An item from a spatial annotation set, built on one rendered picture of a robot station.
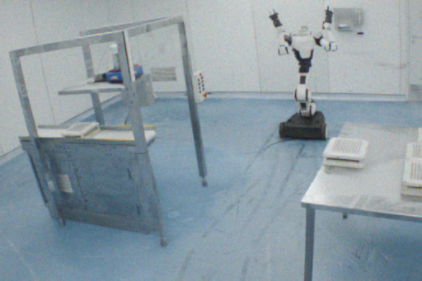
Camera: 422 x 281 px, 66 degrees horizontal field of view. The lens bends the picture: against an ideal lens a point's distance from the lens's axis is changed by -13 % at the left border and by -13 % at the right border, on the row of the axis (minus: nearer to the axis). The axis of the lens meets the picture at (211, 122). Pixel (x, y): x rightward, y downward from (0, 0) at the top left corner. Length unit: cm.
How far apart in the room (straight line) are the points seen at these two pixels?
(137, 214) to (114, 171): 41
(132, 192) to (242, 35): 392
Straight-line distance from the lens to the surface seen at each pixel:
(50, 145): 321
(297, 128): 447
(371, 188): 192
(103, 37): 245
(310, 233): 194
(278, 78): 617
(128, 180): 290
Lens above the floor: 180
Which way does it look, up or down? 20 degrees down
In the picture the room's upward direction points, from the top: 7 degrees counter-clockwise
